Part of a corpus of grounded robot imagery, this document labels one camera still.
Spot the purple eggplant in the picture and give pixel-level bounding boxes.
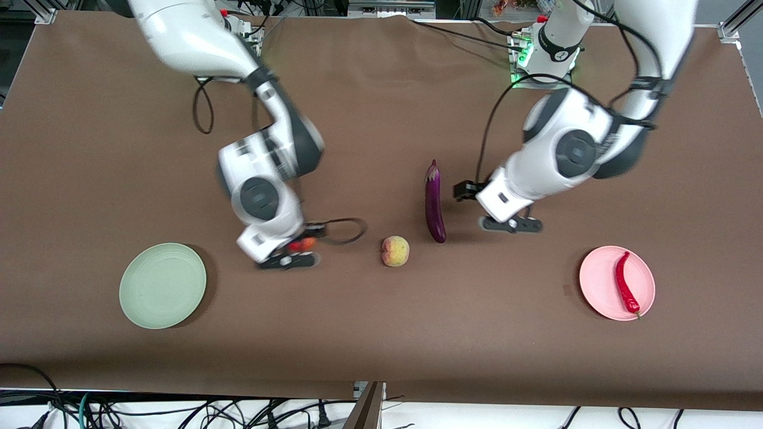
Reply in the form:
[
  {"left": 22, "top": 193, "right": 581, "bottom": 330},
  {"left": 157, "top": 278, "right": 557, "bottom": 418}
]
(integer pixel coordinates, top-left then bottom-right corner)
[{"left": 424, "top": 159, "right": 447, "bottom": 244}]

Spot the yellow pink peach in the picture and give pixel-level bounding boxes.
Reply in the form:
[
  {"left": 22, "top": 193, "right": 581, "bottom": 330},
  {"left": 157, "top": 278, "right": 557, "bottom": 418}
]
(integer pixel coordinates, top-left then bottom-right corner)
[{"left": 381, "top": 236, "right": 410, "bottom": 268}]

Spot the red chili pepper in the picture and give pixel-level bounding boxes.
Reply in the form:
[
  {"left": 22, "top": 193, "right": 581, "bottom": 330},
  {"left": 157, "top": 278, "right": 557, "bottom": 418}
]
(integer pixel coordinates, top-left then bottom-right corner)
[{"left": 615, "top": 251, "right": 643, "bottom": 321}]

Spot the brown table cloth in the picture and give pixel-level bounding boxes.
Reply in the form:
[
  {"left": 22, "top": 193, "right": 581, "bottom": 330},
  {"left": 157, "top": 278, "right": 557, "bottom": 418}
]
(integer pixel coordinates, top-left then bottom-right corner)
[{"left": 0, "top": 11, "right": 763, "bottom": 412}]

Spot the pink plate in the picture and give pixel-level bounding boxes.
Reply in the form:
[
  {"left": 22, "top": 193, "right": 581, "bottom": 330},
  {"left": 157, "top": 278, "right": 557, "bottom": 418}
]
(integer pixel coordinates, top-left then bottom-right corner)
[{"left": 579, "top": 245, "right": 656, "bottom": 322}]

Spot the light green plate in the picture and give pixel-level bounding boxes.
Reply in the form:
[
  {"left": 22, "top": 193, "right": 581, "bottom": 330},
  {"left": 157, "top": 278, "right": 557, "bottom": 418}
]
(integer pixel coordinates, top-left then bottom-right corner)
[{"left": 119, "top": 243, "right": 207, "bottom": 329}]

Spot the colourful background object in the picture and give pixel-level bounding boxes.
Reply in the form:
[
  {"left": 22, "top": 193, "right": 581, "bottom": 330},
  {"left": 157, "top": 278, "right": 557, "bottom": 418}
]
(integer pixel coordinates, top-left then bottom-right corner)
[{"left": 491, "top": 0, "right": 555, "bottom": 18}]

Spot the grey metal rack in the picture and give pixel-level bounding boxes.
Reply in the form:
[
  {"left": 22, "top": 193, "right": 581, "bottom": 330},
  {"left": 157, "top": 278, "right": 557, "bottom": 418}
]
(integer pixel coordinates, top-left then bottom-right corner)
[{"left": 348, "top": 0, "right": 436, "bottom": 18}]

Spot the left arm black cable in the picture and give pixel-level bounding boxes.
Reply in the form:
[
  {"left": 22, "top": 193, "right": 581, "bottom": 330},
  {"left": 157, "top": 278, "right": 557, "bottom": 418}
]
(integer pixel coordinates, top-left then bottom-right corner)
[{"left": 476, "top": 0, "right": 664, "bottom": 185}]

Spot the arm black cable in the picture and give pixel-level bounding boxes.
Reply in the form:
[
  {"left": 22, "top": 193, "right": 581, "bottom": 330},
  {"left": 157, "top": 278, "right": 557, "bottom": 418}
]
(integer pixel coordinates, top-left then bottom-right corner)
[
  {"left": 476, "top": 0, "right": 664, "bottom": 185},
  {"left": 191, "top": 76, "right": 369, "bottom": 245}
]

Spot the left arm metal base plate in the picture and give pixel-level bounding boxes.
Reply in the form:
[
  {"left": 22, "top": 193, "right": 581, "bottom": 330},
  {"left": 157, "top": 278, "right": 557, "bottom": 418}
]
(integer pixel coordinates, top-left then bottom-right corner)
[{"left": 510, "top": 33, "right": 574, "bottom": 91}]

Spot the long black base cable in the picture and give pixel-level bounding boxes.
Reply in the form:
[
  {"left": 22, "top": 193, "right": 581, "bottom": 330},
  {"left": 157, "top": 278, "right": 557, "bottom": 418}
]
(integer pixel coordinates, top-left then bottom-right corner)
[{"left": 414, "top": 20, "right": 525, "bottom": 52}]

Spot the short black base cable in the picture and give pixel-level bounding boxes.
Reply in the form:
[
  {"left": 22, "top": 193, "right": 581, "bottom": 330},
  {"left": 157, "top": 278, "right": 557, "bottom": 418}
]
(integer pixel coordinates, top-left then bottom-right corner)
[{"left": 474, "top": 17, "right": 520, "bottom": 38}]

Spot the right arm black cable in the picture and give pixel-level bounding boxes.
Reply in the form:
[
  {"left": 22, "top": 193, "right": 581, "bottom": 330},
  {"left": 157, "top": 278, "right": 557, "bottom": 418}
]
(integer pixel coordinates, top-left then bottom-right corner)
[{"left": 191, "top": 76, "right": 369, "bottom": 245}]

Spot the aluminium profile post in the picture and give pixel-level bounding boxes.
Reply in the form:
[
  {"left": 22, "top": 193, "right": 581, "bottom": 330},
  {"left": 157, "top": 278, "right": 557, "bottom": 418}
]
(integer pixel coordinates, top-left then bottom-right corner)
[{"left": 342, "top": 381, "right": 386, "bottom": 429}]

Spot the teal floor cable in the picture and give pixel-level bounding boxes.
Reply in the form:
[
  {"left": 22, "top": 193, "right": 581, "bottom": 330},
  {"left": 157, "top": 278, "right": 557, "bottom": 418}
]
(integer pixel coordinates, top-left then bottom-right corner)
[{"left": 77, "top": 391, "right": 97, "bottom": 429}]

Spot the black looped floor cable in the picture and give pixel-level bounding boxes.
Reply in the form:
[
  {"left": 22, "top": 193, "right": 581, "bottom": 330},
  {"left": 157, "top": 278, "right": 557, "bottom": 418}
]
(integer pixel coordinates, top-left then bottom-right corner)
[{"left": 0, "top": 363, "right": 67, "bottom": 429}]

